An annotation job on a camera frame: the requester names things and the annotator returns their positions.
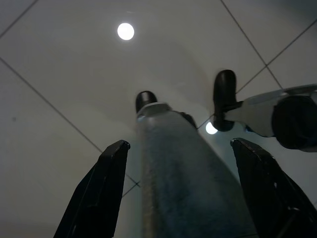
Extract silver robot leg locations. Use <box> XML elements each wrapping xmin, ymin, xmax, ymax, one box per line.
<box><xmin>135</xmin><ymin>91</ymin><xmax>258</xmax><ymax>238</ymax></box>
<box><xmin>212</xmin><ymin>69</ymin><xmax>317</xmax><ymax>151</ymax></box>

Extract silver robot left leg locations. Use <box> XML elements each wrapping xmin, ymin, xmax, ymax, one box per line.
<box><xmin>135</xmin><ymin>91</ymin><xmax>258</xmax><ymax>238</ymax></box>

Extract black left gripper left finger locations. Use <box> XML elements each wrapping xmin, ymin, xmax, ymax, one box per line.
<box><xmin>53</xmin><ymin>140</ymin><xmax>131</xmax><ymax>238</ymax></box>

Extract silver robot right leg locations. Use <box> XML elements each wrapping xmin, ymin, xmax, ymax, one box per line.
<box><xmin>212</xmin><ymin>69</ymin><xmax>317</xmax><ymax>151</ymax></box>

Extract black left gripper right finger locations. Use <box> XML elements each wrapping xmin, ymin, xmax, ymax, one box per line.
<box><xmin>230</xmin><ymin>138</ymin><xmax>317</xmax><ymax>238</ymax></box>

